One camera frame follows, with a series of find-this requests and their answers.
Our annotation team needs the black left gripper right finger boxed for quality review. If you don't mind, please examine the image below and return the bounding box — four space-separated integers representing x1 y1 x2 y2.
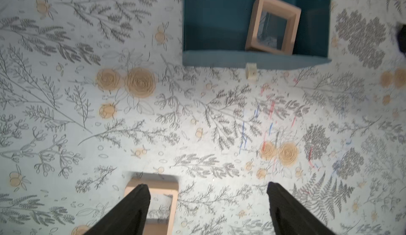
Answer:
267 182 334 235

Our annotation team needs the teal bottom drawer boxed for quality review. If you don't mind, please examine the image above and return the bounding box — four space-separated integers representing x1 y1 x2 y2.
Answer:
182 0 331 71

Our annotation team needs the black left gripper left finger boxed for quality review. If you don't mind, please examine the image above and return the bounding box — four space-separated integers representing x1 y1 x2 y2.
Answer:
85 184 151 235

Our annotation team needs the pink brooch box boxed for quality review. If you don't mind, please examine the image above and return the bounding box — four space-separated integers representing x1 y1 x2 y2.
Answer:
245 0 301 55
124 173 179 235

